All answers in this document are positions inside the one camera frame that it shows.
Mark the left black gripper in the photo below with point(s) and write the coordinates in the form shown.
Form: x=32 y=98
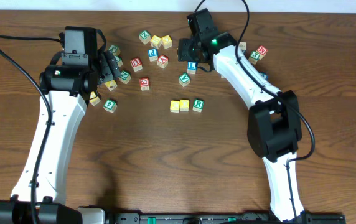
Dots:
x=107 y=68

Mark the green block upper left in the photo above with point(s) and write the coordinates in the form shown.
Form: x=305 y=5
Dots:
x=115 y=49

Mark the blue X block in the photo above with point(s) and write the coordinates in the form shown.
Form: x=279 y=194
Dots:
x=242 y=46

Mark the green 4 block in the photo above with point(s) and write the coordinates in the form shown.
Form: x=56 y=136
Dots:
x=110 y=106

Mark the green R block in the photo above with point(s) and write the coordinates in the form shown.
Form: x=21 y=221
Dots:
x=198 y=105

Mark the yellow tilted block left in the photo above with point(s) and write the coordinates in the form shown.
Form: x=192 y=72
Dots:
x=111 y=85

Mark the red A block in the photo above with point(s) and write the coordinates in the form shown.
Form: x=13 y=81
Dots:
x=162 y=61

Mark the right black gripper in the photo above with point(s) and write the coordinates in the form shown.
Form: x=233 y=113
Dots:
x=185 y=50

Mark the yellow o block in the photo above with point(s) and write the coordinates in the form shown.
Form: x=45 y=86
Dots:
x=184 y=105
x=166 y=41

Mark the blue 2 block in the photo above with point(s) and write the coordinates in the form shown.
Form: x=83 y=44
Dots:
x=265 y=76

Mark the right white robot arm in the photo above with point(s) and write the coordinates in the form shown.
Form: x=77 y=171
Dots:
x=274 y=120

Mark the red U block left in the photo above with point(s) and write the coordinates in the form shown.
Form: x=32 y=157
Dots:
x=136 y=64

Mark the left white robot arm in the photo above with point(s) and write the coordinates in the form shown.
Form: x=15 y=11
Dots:
x=68 y=84

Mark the green V block centre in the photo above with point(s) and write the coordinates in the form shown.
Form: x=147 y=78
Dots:
x=184 y=79

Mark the green J block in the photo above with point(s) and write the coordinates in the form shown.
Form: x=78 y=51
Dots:
x=254 y=57

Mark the yellow block beside Z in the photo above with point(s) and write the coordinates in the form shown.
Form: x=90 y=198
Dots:
x=156 y=41

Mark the green 7 block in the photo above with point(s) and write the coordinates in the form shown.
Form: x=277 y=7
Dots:
x=118 y=61

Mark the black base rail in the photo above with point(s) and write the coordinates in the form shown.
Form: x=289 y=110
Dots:
x=248 y=217

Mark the yellow c block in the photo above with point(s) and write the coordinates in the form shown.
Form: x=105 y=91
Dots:
x=94 y=98
x=175 y=106

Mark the green N block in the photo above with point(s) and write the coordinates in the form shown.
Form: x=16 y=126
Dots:
x=125 y=77

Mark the red M block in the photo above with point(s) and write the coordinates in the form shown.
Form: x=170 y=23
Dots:
x=262 y=51

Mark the blue P block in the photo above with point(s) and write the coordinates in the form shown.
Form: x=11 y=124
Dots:
x=152 y=54

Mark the yellow O block top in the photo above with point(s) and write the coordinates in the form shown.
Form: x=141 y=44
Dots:
x=166 y=41

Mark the red E block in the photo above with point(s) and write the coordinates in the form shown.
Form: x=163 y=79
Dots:
x=144 y=84

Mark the blue L block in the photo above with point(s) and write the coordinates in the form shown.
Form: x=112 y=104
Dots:
x=191 y=67

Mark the green Z block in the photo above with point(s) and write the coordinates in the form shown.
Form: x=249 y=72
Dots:
x=144 y=37

